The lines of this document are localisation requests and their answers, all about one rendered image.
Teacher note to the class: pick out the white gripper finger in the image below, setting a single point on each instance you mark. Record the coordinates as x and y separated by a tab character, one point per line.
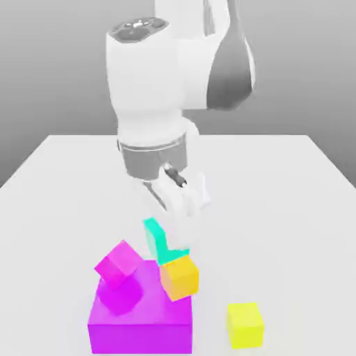
179	233

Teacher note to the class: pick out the large purple box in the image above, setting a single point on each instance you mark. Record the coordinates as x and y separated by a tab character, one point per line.
139	333

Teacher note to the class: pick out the small yellow cube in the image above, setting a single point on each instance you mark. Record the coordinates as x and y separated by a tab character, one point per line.
244	325

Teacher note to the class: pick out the small magenta cube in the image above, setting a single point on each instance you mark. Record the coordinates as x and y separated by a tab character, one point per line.
119	261

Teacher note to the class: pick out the small orange cube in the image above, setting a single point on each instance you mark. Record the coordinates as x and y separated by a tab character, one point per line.
180	278

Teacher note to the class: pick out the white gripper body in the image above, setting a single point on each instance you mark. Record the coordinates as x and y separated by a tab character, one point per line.
173	201

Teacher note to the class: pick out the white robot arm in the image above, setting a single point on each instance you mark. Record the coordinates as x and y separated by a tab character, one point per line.
144	83

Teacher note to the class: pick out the small teal cube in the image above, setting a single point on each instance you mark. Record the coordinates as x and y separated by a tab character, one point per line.
159	242

